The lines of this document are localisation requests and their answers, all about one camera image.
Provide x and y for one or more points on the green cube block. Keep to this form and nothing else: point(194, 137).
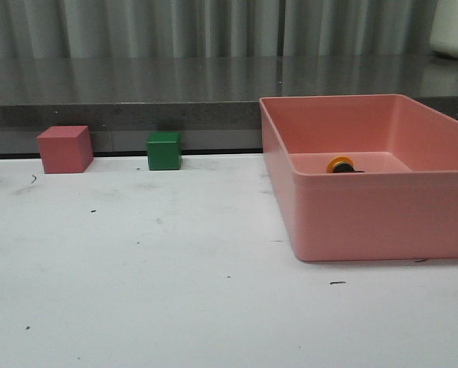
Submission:
point(164, 151)

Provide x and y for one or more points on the pink cube block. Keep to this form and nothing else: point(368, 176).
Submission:
point(65, 149)

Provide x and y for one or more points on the pink plastic bin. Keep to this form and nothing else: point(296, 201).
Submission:
point(404, 205)

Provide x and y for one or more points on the yellow mushroom push button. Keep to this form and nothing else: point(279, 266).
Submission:
point(341, 164)

